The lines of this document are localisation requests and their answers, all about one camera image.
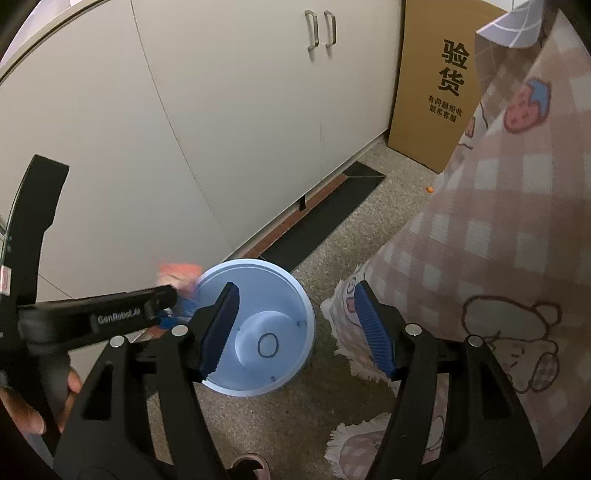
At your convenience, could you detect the pink slipper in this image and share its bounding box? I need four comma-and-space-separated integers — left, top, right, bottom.
229, 453, 271, 480

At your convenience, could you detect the person's left hand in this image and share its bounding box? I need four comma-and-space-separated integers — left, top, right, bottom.
0, 369, 84, 435

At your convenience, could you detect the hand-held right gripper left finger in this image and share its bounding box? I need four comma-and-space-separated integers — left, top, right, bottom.
53, 282, 240, 480

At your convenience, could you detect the white cabinet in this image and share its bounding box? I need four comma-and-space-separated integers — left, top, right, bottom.
0, 0, 404, 384

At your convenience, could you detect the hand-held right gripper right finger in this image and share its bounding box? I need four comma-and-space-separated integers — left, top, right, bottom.
355, 281, 543, 480

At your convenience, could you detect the light blue plastic bin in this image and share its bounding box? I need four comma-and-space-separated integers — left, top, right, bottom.
185, 258, 317, 398

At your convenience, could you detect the pink checked printed blanket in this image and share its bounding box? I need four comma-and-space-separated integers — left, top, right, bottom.
321, 9, 591, 480

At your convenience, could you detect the metal cabinet handle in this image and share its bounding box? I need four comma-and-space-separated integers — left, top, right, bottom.
304, 10, 320, 50
322, 10, 337, 48

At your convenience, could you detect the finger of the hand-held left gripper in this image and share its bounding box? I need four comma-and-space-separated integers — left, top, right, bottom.
143, 284, 178, 329

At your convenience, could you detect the lilac grid-pattern cloth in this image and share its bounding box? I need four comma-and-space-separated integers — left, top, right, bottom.
475, 0, 560, 49

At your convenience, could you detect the brown cardboard box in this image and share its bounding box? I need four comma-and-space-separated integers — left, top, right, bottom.
387, 0, 509, 174

